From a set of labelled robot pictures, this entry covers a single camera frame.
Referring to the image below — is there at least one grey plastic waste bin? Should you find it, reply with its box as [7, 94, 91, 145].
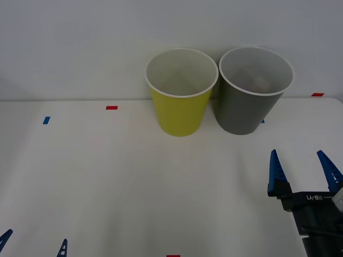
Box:
[213, 46, 295, 136]

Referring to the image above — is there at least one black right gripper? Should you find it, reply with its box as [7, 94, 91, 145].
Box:
[267, 149, 343, 237]

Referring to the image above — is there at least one red drink can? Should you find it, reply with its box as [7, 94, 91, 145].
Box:
[248, 76, 270, 93]

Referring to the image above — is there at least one yellow-green plastic waste bin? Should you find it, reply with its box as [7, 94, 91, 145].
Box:
[145, 48, 219, 138]

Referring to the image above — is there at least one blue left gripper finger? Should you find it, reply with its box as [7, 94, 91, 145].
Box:
[0, 228, 13, 250]
[56, 238, 68, 257]

